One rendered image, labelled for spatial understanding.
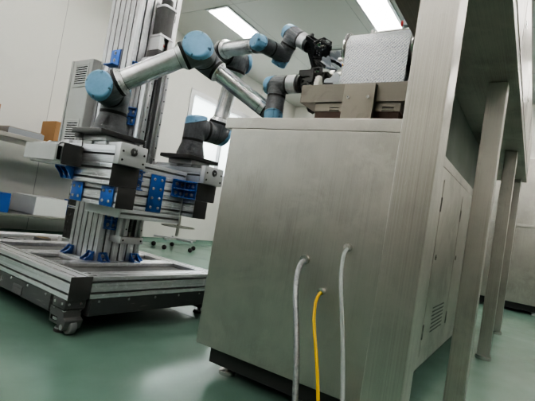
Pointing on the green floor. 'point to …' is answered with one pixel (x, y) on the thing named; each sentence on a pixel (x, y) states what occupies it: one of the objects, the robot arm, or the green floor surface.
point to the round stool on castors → (177, 235)
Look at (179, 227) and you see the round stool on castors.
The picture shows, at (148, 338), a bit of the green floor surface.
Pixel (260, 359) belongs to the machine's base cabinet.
